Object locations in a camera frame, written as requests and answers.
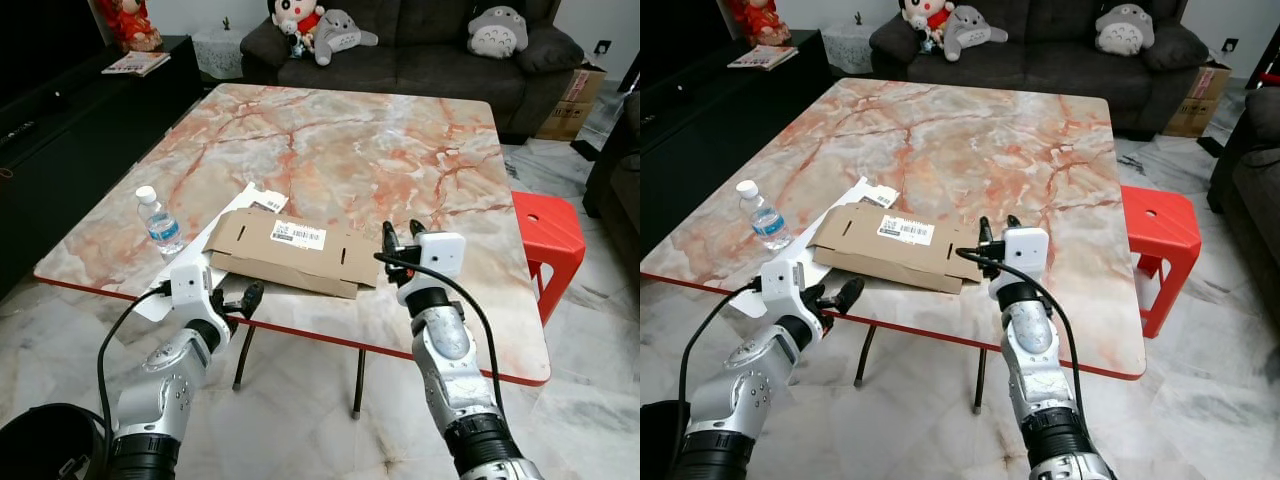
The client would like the black rubbish bin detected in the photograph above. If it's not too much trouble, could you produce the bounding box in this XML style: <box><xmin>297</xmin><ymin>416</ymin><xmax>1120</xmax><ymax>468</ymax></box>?
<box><xmin>640</xmin><ymin>399</ymin><xmax>693</xmax><ymax>480</ymax></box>
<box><xmin>0</xmin><ymin>402</ymin><xmax>110</xmax><ymax>480</ymax></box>

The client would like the flattened brown cardboard box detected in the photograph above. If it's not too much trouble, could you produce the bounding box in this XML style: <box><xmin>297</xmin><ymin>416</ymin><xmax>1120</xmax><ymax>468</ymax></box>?
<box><xmin>809</xmin><ymin>202</ymin><xmax>988</xmax><ymax>295</ymax></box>
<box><xmin>203</xmin><ymin>207</ymin><xmax>388</xmax><ymax>300</ymax></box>

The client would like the black metal table leg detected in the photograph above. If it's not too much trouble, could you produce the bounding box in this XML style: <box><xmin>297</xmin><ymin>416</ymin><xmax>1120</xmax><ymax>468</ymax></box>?
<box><xmin>854</xmin><ymin>321</ymin><xmax>880</xmax><ymax>390</ymax></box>
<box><xmin>974</xmin><ymin>344</ymin><xmax>992</xmax><ymax>414</ymax></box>
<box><xmin>351</xmin><ymin>347</ymin><xmax>368</xmax><ymax>420</ymax></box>
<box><xmin>232</xmin><ymin>324</ymin><xmax>257</xmax><ymax>392</ymax></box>

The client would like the clear plastic water bottle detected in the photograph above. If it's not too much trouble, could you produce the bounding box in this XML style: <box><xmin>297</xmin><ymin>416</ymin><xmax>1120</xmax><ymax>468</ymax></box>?
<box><xmin>736</xmin><ymin>179</ymin><xmax>793</xmax><ymax>252</ymax></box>
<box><xmin>134</xmin><ymin>185</ymin><xmax>187</xmax><ymax>257</ymax></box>

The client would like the white flat paper sheet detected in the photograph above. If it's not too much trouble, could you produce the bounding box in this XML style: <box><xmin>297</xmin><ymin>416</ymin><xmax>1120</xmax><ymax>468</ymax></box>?
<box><xmin>130</xmin><ymin>182</ymin><xmax>292</xmax><ymax>324</ymax></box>
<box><xmin>735</xmin><ymin>176</ymin><xmax>900</xmax><ymax>320</ymax></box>

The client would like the red plastic stool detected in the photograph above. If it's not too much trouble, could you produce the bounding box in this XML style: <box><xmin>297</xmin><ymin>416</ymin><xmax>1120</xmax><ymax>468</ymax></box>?
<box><xmin>509</xmin><ymin>189</ymin><xmax>588</xmax><ymax>327</ymax></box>
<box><xmin>1119</xmin><ymin>184</ymin><xmax>1204</xmax><ymax>340</ymax></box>

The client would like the dark grey fabric sofa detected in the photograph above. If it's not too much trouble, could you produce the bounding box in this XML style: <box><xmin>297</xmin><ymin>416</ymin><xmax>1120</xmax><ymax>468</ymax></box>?
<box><xmin>868</xmin><ymin>0</ymin><xmax>1212</xmax><ymax>138</ymax></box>
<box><xmin>239</xmin><ymin>0</ymin><xmax>587</xmax><ymax>138</ymax></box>

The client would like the black low cabinet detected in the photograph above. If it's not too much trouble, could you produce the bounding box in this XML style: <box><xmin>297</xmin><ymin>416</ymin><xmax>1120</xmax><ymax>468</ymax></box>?
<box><xmin>640</xmin><ymin>30</ymin><xmax>833</xmax><ymax>259</ymax></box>
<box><xmin>0</xmin><ymin>34</ymin><xmax>204</xmax><ymax>299</ymax></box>

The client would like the grey Totoro plush toy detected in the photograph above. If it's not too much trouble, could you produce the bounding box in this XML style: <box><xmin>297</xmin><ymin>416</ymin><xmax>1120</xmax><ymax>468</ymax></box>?
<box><xmin>312</xmin><ymin>9</ymin><xmax>380</xmax><ymax>67</ymax></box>
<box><xmin>466</xmin><ymin>5</ymin><xmax>530</xmax><ymax>59</ymax></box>
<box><xmin>942</xmin><ymin>5</ymin><xmax>1010</xmax><ymax>63</ymax></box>
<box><xmin>1094</xmin><ymin>3</ymin><xmax>1157</xmax><ymax>57</ymax></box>

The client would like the brown cardboard carton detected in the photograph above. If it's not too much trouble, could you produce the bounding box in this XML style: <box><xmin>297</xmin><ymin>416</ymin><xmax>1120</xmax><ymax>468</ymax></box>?
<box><xmin>1161</xmin><ymin>62</ymin><xmax>1234</xmax><ymax>140</ymax></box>
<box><xmin>534</xmin><ymin>64</ymin><xmax>609</xmax><ymax>142</ymax></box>

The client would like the dark armchair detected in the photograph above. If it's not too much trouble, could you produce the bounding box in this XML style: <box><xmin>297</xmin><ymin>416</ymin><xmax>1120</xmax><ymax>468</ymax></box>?
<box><xmin>582</xmin><ymin>52</ymin><xmax>641</xmax><ymax>273</ymax></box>
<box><xmin>1207</xmin><ymin>48</ymin><xmax>1280</xmax><ymax>243</ymax></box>

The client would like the cartoon boy plush doll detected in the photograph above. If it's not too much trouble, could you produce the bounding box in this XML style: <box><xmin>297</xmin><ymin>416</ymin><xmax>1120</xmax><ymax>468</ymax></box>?
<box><xmin>267</xmin><ymin>0</ymin><xmax>327</xmax><ymax>57</ymax></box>
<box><xmin>897</xmin><ymin>0</ymin><xmax>954</xmax><ymax>53</ymax></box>

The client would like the white lace covered side table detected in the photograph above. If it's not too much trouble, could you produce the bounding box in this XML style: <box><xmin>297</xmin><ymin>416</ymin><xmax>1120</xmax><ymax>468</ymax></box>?
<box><xmin>820</xmin><ymin>21</ymin><xmax>882</xmax><ymax>77</ymax></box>
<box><xmin>191</xmin><ymin>26</ymin><xmax>247</xmax><ymax>82</ymax></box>

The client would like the thin magazine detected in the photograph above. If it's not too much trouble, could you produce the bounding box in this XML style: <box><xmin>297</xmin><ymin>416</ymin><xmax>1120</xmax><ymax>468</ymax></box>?
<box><xmin>726</xmin><ymin>44</ymin><xmax>800</xmax><ymax>72</ymax></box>
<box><xmin>100</xmin><ymin>50</ymin><xmax>172</xmax><ymax>78</ymax></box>

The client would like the red festive doll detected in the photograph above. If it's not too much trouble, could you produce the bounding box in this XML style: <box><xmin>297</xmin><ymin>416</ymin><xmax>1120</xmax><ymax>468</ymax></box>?
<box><xmin>94</xmin><ymin>0</ymin><xmax>164</xmax><ymax>54</ymax></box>
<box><xmin>721</xmin><ymin>0</ymin><xmax>792</xmax><ymax>47</ymax></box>

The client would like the black television screen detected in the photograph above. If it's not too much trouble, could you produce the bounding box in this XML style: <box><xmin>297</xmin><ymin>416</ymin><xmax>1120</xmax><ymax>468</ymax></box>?
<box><xmin>640</xmin><ymin>0</ymin><xmax>737</xmax><ymax>93</ymax></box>
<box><xmin>0</xmin><ymin>0</ymin><xmax>107</xmax><ymax>113</ymax></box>

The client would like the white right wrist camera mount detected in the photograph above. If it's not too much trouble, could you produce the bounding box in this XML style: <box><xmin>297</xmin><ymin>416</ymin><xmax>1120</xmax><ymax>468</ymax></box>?
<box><xmin>999</xmin><ymin>227</ymin><xmax>1050</xmax><ymax>278</ymax></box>
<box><xmin>404</xmin><ymin>231</ymin><xmax>468</xmax><ymax>292</ymax></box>

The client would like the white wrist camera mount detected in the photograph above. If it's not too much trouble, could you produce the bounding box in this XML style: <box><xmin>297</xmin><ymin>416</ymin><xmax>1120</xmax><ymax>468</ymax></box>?
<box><xmin>404</xmin><ymin>231</ymin><xmax>468</xmax><ymax>292</ymax></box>
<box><xmin>168</xmin><ymin>264</ymin><xmax>214</xmax><ymax>308</ymax></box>
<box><xmin>999</xmin><ymin>227</ymin><xmax>1050</xmax><ymax>278</ymax></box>
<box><xmin>759</xmin><ymin>257</ymin><xmax>807</xmax><ymax>302</ymax></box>

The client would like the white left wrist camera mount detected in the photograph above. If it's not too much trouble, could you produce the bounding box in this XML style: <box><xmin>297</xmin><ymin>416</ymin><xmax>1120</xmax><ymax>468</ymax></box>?
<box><xmin>168</xmin><ymin>264</ymin><xmax>214</xmax><ymax>308</ymax></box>
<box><xmin>759</xmin><ymin>257</ymin><xmax>807</xmax><ymax>302</ymax></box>

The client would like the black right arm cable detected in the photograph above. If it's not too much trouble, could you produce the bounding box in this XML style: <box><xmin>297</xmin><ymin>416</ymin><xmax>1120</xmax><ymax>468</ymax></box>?
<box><xmin>374</xmin><ymin>251</ymin><xmax>502</xmax><ymax>413</ymax></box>
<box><xmin>955</xmin><ymin>246</ymin><xmax>1078</xmax><ymax>403</ymax></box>

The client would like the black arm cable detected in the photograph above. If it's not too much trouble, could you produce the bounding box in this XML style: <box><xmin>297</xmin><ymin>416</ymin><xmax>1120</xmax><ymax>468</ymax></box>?
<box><xmin>955</xmin><ymin>246</ymin><xmax>1078</xmax><ymax>403</ymax></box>
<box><xmin>96</xmin><ymin>282</ymin><xmax>173</xmax><ymax>443</ymax></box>
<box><xmin>678</xmin><ymin>282</ymin><xmax>765</xmax><ymax>441</ymax></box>
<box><xmin>374</xmin><ymin>251</ymin><xmax>502</xmax><ymax>413</ymax></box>

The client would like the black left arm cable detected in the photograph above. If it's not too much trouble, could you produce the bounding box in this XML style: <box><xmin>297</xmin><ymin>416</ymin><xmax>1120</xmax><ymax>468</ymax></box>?
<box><xmin>678</xmin><ymin>282</ymin><xmax>765</xmax><ymax>441</ymax></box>
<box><xmin>96</xmin><ymin>282</ymin><xmax>173</xmax><ymax>443</ymax></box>

